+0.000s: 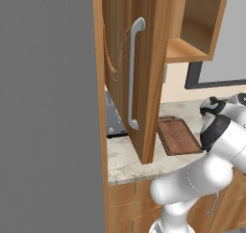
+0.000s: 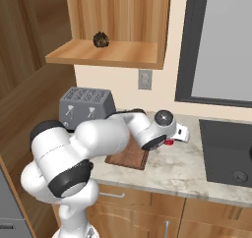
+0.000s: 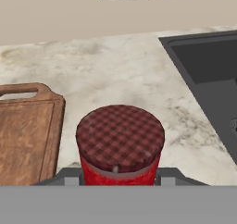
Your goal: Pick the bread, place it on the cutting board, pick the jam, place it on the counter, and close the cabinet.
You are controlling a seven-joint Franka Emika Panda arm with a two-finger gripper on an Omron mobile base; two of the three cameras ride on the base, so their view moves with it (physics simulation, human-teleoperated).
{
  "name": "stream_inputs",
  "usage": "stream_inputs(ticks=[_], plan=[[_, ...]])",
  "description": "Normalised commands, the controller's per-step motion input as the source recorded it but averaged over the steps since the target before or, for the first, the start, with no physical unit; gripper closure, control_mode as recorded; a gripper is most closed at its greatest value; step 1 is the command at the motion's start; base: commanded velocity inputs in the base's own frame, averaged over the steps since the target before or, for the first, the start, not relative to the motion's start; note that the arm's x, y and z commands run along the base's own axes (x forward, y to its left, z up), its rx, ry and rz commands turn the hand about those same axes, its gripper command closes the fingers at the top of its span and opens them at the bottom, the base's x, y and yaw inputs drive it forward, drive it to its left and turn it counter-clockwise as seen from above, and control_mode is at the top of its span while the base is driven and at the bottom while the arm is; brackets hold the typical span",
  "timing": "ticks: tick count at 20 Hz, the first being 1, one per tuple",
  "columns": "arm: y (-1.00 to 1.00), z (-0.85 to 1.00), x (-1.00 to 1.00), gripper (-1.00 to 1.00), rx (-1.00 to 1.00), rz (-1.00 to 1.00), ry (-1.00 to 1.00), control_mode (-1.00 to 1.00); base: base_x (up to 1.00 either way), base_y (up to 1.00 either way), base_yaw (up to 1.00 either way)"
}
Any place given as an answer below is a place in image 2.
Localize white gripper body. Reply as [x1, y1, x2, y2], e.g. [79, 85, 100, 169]
[173, 124, 191, 144]

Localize brown wooden cutting board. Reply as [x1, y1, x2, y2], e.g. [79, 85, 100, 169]
[104, 134, 151, 171]

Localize wooden base cabinet door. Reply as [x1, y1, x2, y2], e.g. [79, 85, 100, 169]
[86, 204, 185, 238]

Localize dark brown round bread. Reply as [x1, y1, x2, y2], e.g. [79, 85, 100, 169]
[92, 30, 110, 49]

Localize black sink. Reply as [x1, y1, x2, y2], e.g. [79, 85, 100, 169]
[198, 118, 252, 189]

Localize wooden drawer front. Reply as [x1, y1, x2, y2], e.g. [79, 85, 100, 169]
[94, 182, 187, 220]

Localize wooden panel under sink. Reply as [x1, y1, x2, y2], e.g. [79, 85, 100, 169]
[181, 197, 252, 231]

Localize dark framed window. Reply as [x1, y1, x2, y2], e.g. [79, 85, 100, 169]
[174, 0, 252, 109]

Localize grey four-slot toaster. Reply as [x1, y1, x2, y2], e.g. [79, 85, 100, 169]
[58, 87, 118, 134]

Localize tall wooden side panel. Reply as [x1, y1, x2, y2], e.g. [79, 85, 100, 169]
[0, 63, 79, 238]

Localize grey appliance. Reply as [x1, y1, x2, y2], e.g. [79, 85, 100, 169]
[0, 156, 35, 238]

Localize grey wall outlet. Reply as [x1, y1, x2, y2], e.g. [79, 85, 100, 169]
[137, 68, 154, 91]

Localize silver drawer handle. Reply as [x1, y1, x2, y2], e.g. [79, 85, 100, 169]
[98, 191, 126, 200]

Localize silver cabinet door handle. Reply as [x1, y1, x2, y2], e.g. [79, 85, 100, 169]
[163, 219, 170, 238]

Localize open wooden wall cabinet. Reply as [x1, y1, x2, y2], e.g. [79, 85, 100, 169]
[31, 0, 173, 71]

